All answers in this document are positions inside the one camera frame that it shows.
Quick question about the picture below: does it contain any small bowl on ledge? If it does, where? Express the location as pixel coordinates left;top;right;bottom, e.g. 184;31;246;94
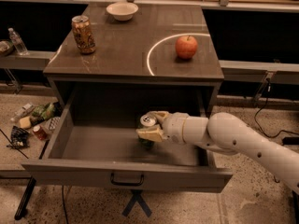
0;40;14;56

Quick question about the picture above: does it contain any green chip bag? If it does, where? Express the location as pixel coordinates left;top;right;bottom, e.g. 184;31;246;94
32;103;55;120

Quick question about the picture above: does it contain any gold patterned soda can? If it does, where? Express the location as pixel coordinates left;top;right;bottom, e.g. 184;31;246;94
72;15;96;54

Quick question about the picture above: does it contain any green soda can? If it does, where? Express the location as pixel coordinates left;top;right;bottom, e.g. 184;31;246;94
136;113;159;150

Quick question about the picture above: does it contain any clear blister pack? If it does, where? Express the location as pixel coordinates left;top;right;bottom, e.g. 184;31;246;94
47;117;60;131

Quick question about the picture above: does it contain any black cable on floor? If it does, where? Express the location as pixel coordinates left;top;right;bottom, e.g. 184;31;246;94
253;77;299;139

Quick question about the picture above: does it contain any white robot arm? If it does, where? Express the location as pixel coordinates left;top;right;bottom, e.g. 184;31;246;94
136;111;299;193

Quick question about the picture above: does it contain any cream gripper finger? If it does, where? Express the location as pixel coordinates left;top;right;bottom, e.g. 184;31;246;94
136;125;164;142
147;111;170;125

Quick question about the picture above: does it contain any open grey top drawer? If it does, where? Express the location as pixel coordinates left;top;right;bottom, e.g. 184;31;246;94
21;83;234;194

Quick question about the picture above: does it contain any black stand leg right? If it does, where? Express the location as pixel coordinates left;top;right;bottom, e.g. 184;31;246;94
292;191;299;224

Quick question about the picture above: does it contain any black drawer handle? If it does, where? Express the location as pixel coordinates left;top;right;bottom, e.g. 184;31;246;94
110;173;144;187

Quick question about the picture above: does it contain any white bowl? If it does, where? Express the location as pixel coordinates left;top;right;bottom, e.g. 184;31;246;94
107;2;138;21

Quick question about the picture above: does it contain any black stand leg left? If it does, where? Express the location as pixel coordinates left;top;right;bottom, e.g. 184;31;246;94
14;177;36;220

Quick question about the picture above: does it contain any clear plastic water bottle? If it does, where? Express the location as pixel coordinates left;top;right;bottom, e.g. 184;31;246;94
8;28;29;55

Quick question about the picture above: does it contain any small red can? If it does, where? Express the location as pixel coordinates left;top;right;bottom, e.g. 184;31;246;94
33;125;48;140

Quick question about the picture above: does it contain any dark blue snack bag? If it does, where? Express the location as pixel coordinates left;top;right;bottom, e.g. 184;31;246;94
7;126;29;148

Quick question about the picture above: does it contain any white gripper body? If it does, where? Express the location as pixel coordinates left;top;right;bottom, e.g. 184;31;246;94
162;112;189;145

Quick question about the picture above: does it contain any black power adapter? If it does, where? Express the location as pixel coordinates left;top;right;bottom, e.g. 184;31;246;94
282;137;299;146

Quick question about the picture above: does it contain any yellow sponge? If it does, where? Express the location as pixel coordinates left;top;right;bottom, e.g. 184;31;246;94
19;117;32;129

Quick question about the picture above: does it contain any red apple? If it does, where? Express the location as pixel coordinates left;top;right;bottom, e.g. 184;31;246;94
175;35;198;60

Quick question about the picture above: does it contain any black stand leg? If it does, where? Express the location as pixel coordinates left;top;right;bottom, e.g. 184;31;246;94
292;191;299;224
14;177;36;220

